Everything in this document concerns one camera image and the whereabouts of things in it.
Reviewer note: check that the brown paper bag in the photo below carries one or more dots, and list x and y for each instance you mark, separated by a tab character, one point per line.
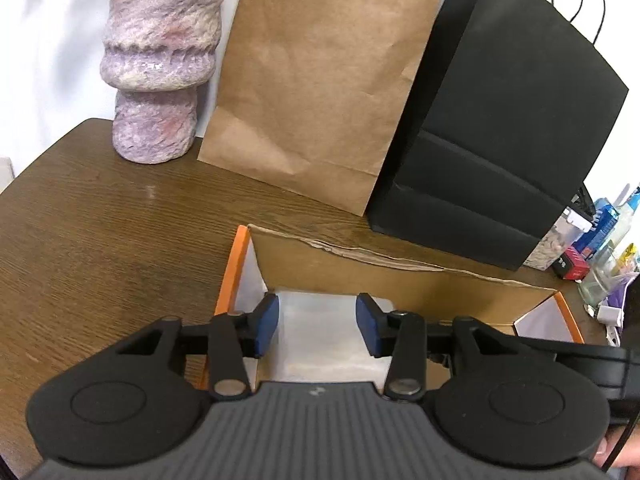
311	93

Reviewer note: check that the white translucent plastic container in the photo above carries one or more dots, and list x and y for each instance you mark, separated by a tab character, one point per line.
318	340

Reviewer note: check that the purple textured vase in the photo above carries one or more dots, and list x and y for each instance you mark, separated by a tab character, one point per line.
157	53

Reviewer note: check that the orange cardboard box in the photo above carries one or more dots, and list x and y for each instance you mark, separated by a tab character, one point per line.
263	260

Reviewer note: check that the clear blue-capped bottle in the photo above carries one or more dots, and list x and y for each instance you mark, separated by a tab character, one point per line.
609	267

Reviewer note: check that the blue packaged item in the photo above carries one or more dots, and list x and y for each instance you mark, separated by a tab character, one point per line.
604	221

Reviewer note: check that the purple item in wire basket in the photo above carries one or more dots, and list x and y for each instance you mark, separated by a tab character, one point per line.
617	297

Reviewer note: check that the clear lidded storage container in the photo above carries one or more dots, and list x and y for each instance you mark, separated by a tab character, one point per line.
576	219

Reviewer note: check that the black paper bag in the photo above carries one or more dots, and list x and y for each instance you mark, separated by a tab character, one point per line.
508	112

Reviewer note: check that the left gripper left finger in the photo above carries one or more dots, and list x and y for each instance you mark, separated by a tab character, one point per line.
227	340

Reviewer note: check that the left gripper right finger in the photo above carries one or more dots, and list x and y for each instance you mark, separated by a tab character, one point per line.
408	339

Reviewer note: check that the red small box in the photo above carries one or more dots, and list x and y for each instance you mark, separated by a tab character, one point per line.
570	266

